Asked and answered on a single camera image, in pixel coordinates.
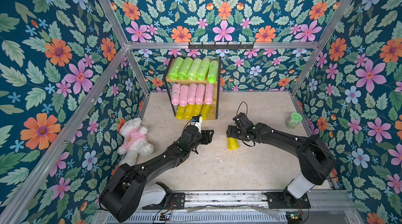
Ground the yellow roll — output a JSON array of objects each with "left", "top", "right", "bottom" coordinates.
[
  {"left": 227, "top": 137, "right": 239, "bottom": 151},
  {"left": 192, "top": 104, "right": 203, "bottom": 117},
  {"left": 201, "top": 104, "right": 211, "bottom": 121}
]

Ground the wooden three-tier shelf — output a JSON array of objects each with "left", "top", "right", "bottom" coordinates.
[{"left": 163, "top": 56, "right": 222, "bottom": 120}]

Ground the yellow roll top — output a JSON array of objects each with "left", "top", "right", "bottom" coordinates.
[{"left": 201, "top": 104, "right": 211, "bottom": 121}]

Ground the yellow roll diagonal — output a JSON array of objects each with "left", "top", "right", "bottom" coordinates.
[
  {"left": 183, "top": 104, "right": 194, "bottom": 121},
  {"left": 175, "top": 105, "right": 186, "bottom": 120}
]

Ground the pink roll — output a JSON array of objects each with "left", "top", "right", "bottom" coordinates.
[
  {"left": 171, "top": 83, "right": 181, "bottom": 106},
  {"left": 204, "top": 84, "right": 214, "bottom": 105},
  {"left": 195, "top": 84, "right": 206, "bottom": 105},
  {"left": 179, "top": 85, "right": 189, "bottom": 107},
  {"left": 187, "top": 83, "right": 197, "bottom": 105}
]

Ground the pink roll bottom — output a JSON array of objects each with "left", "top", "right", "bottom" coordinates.
[{"left": 204, "top": 84, "right": 214, "bottom": 105}]

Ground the green roll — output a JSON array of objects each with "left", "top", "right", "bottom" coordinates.
[
  {"left": 187, "top": 58, "right": 202, "bottom": 81},
  {"left": 178, "top": 57, "right": 193, "bottom": 80},
  {"left": 196, "top": 58, "right": 210, "bottom": 81}
]

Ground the green roll diagonal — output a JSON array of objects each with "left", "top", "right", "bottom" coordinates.
[
  {"left": 168, "top": 57, "right": 184, "bottom": 80},
  {"left": 207, "top": 61, "right": 219, "bottom": 84}
]

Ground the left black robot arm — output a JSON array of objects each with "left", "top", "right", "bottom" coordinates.
[{"left": 99, "top": 125, "right": 214, "bottom": 223}]

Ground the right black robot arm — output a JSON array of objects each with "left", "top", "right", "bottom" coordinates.
[{"left": 227, "top": 113, "right": 336, "bottom": 204}]

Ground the green lidded jar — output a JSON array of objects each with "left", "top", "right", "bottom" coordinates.
[{"left": 285, "top": 113, "right": 303, "bottom": 129}]

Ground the white plush toy pink shirt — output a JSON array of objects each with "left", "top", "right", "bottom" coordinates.
[{"left": 117, "top": 118, "right": 154, "bottom": 166}]

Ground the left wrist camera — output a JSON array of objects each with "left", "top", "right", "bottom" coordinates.
[{"left": 191, "top": 115, "right": 203, "bottom": 132}]

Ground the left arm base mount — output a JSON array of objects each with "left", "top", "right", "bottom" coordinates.
[{"left": 138, "top": 182, "right": 186, "bottom": 210}]

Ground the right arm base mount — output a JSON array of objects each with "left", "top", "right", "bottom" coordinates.
[{"left": 264, "top": 188, "right": 311, "bottom": 209}]

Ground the black wall hook rail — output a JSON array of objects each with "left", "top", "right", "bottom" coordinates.
[{"left": 187, "top": 42, "right": 254, "bottom": 51}]

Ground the aluminium front rail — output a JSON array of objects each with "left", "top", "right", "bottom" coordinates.
[{"left": 174, "top": 189, "right": 357, "bottom": 212}]

